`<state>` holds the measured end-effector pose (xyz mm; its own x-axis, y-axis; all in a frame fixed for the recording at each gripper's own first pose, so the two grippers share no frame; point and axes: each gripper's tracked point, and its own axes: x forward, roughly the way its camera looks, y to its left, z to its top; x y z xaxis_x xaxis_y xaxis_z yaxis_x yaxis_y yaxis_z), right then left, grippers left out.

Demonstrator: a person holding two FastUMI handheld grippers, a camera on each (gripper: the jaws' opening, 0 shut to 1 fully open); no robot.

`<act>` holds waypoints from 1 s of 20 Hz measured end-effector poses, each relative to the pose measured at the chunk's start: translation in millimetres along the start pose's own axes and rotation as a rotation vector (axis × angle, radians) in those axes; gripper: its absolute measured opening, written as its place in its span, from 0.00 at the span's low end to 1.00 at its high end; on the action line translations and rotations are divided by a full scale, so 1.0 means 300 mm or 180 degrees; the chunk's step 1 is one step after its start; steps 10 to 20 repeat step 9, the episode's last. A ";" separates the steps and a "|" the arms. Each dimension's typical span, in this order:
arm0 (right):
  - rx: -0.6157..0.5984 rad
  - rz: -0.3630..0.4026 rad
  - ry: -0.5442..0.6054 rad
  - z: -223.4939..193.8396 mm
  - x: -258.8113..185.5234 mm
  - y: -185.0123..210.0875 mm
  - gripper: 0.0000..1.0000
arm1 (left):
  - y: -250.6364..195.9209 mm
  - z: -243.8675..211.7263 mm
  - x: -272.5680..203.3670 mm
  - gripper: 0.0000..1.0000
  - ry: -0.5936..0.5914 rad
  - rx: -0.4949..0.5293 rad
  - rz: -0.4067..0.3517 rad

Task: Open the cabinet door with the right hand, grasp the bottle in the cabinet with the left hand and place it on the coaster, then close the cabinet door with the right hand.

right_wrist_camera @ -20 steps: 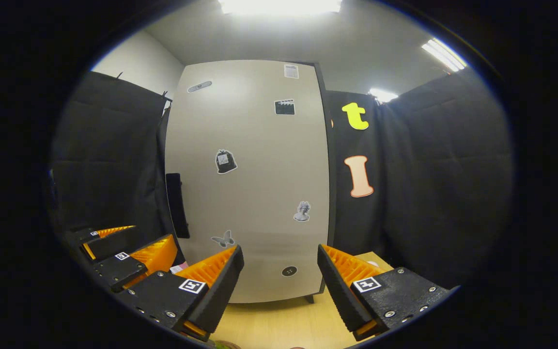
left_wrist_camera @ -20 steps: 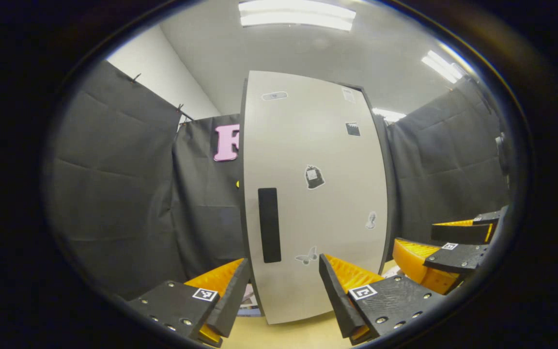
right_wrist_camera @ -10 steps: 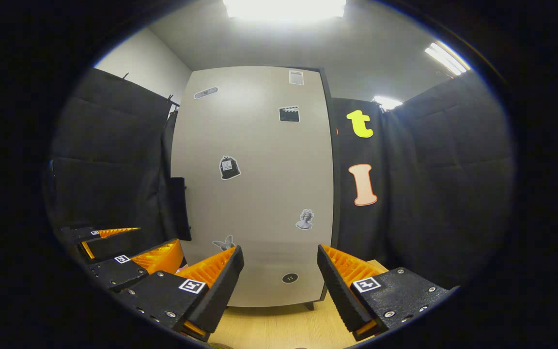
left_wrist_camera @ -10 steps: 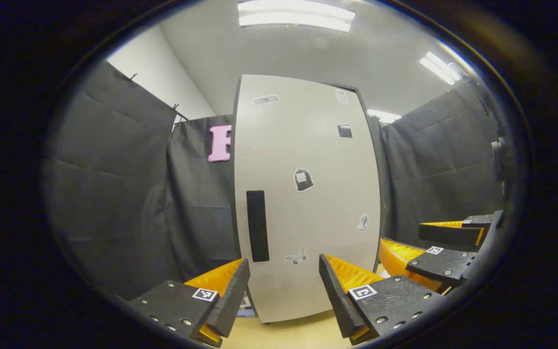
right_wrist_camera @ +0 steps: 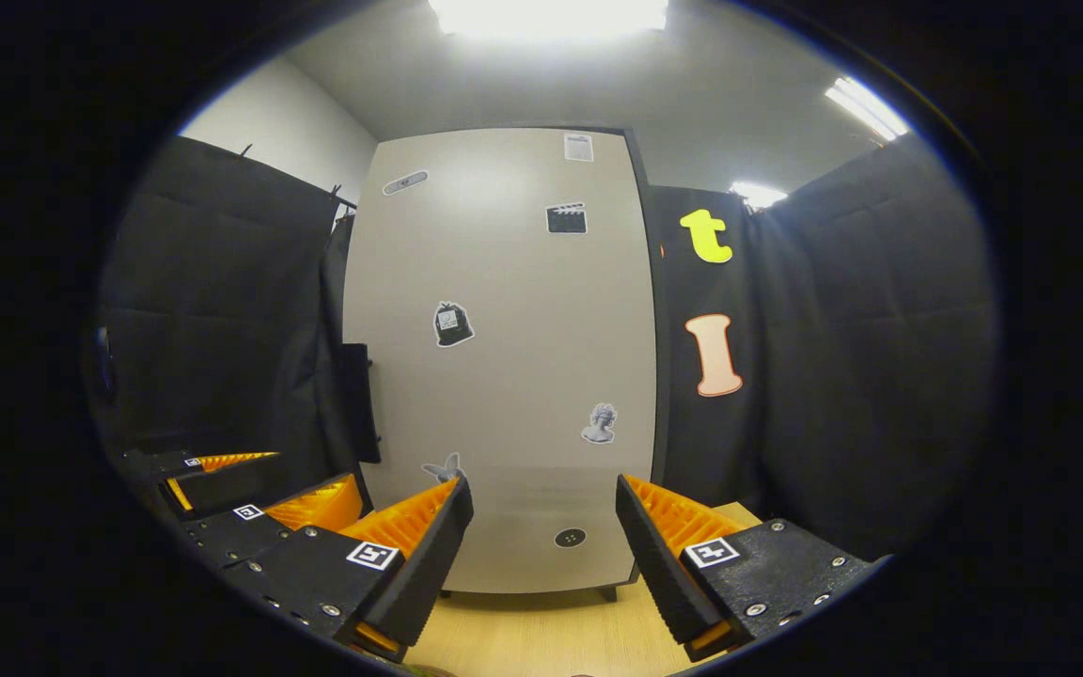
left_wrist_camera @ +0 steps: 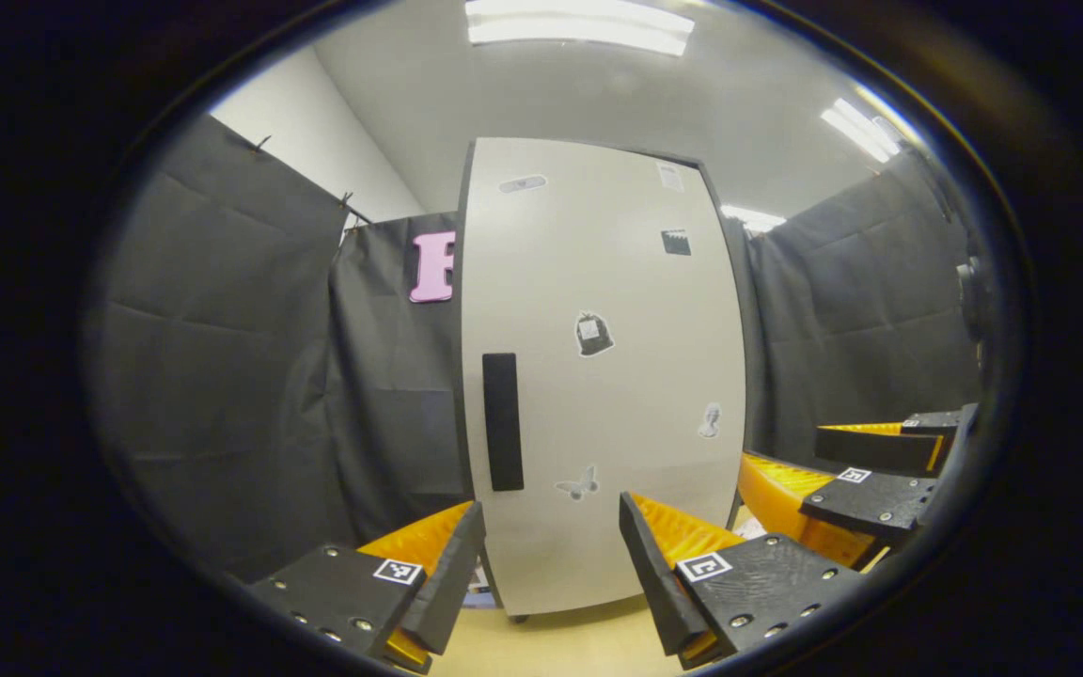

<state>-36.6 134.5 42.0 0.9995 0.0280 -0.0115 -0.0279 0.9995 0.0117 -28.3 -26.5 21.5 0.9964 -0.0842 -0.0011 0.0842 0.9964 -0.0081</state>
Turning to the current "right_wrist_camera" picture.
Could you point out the large ceiling light panel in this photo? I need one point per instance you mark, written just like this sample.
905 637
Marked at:
546 17

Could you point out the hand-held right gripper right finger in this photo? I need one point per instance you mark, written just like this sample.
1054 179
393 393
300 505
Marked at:
650 574

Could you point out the grey cabinet door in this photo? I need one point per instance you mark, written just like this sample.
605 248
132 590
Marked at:
504 376

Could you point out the small ceiling light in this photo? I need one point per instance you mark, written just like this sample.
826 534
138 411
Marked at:
758 195

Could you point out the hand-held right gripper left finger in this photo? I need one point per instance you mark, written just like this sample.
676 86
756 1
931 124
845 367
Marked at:
433 574

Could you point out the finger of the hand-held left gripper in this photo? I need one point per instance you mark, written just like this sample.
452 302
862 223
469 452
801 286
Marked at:
222 487
241 536

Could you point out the dark grey cabinet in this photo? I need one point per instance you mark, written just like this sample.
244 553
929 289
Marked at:
608 592

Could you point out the black backdrop cloth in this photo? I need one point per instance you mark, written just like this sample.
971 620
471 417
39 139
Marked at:
861 376

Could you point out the long ceiling light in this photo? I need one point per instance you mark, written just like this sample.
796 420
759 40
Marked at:
866 108

